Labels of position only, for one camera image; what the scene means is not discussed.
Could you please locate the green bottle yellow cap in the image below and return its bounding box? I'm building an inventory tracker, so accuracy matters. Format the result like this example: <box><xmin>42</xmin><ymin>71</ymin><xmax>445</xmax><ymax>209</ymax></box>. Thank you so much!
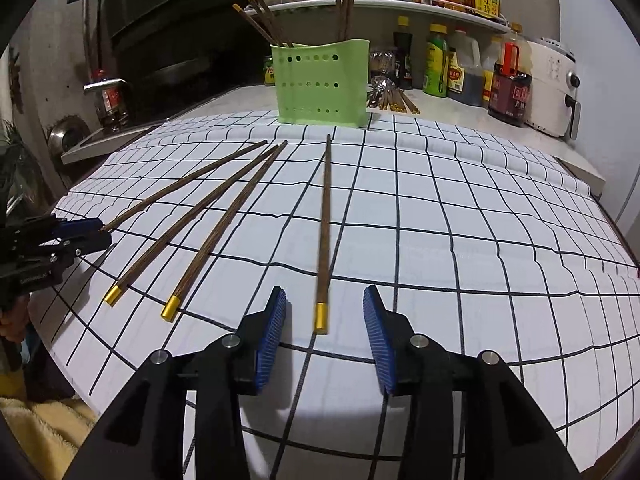
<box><xmin>422</xmin><ymin>23</ymin><xmax>450</xmax><ymax>98</ymax></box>

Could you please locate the black cooktop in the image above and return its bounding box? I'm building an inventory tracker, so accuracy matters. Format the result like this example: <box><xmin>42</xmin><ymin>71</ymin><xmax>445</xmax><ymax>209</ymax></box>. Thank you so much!
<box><xmin>61</xmin><ymin>119</ymin><xmax>167</xmax><ymax>164</ymax></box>

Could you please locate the white air fryer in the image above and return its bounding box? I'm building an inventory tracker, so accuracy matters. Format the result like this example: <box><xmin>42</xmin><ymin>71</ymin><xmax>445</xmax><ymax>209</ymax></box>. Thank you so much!
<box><xmin>522</xmin><ymin>35</ymin><xmax>584</xmax><ymax>141</ymax></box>

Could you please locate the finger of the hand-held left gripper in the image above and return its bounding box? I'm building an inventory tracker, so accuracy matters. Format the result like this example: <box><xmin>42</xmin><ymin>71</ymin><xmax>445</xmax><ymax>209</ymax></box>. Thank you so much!
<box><xmin>10</xmin><ymin>215</ymin><xmax>104</xmax><ymax>242</ymax></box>
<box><xmin>20</xmin><ymin>232</ymin><xmax>112</xmax><ymax>267</ymax></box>

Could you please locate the metal wok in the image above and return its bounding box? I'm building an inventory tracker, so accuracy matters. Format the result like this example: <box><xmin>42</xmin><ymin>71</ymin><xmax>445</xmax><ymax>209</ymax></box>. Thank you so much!
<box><xmin>144</xmin><ymin>55</ymin><xmax>212</xmax><ymax>82</ymax></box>

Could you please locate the large clear jug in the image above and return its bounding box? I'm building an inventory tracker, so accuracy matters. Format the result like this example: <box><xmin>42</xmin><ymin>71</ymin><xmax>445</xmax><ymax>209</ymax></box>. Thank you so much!
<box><xmin>446</xmin><ymin>27</ymin><xmax>485</xmax><ymax>107</ymax></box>

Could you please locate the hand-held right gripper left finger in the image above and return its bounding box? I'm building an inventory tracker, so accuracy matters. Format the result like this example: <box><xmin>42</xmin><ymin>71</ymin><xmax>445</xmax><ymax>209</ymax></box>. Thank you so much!
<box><xmin>65</xmin><ymin>286</ymin><xmax>288</xmax><ymax>480</ymax></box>

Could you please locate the green plastic chopstick holder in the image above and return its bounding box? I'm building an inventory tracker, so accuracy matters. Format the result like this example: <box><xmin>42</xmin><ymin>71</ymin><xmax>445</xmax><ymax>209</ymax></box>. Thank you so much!
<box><xmin>270</xmin><ymin>38</ymin><xmax>371</xmax><ymax>126</ymax></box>

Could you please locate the person's left hand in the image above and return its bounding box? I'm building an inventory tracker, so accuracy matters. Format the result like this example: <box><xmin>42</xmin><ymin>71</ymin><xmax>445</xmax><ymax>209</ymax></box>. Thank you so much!
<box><xmin>0</xmin><ymin>307</ymin><xmax>27</xmax><ymax>344</ymax></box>

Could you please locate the white refrigerator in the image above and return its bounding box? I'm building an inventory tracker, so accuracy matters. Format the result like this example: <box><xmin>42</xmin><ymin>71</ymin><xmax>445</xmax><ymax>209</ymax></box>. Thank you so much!
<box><xmin>552</xmin><ymin>0</ymin><xmax>640</xmax><ymax>242</ymax></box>

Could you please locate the green plant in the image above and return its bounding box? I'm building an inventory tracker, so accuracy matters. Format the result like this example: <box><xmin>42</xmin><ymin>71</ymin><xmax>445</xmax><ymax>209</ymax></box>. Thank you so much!
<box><xmin>0</xmin><ymin>119</ymin><xmax>42</xmax><ymax>211</ymax></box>

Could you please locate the clear spice bag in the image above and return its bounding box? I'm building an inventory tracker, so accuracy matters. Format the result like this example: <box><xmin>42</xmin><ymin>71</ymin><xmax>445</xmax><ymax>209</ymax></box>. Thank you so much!
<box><xmin>370</xmin><ymin>48</ymin><xmax>399</xmax><ymax>86</ymax></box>

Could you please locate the slim dark soy sauce bottle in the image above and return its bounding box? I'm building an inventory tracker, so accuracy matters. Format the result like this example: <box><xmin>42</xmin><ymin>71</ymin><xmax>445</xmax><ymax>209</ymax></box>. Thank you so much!
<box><xmin>392</xmin><ymin>15</ymin><xmax>415</xmax><ymax>90</ymax></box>

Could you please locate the yellow-label oil bottle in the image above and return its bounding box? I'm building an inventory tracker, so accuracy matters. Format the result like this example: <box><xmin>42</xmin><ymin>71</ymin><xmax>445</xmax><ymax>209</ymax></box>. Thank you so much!
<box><xmin>481</xmin><ymin>34</ymin><xmax>504</xmax><ymax>109</ymax></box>

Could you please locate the pile of brown chopsticks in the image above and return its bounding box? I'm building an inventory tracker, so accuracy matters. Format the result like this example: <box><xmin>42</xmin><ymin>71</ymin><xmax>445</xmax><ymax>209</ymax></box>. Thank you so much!
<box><xmin>377</xmin><ymin>85</ymin><xmax>422</xmax><ymax>115</ymax></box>

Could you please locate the large red-handle soy sauce bottle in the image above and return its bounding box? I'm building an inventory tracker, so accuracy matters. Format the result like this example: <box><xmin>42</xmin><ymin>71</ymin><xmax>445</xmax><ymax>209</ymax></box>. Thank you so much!
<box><xmin>487</xmin><ymin>22</ymin><xmax>534</xmax><ymax>127</ymax></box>

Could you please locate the oil bottle with metal handle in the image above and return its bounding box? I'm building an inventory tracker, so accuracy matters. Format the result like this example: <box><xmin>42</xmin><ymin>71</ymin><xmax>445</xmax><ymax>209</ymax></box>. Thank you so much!
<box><xmin>83</xmin><ymin>68</ymin><xmax>129</xmax><ymax>132</ymax></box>

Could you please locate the black range hood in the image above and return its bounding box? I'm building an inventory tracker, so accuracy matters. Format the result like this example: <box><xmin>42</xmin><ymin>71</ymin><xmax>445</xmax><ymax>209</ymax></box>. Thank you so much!
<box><xmin>67</xmin><ymin>0</ymin><xmax>257</xmax><ymax>70</ymax></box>

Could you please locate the white black-grid mat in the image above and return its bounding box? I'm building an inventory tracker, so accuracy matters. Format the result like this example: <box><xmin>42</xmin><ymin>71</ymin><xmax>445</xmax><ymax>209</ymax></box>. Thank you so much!
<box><xmin>50</xmin><ymin>110</ymin><xmax>640</xmax><ymax>480</ymax></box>

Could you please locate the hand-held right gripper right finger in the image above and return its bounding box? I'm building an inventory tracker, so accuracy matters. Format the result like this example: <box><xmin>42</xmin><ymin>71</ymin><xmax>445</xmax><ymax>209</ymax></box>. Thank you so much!
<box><xmin>362</xmin><ymin>285</ymin><xmax>581</xmax><ymax>480</ymax></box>

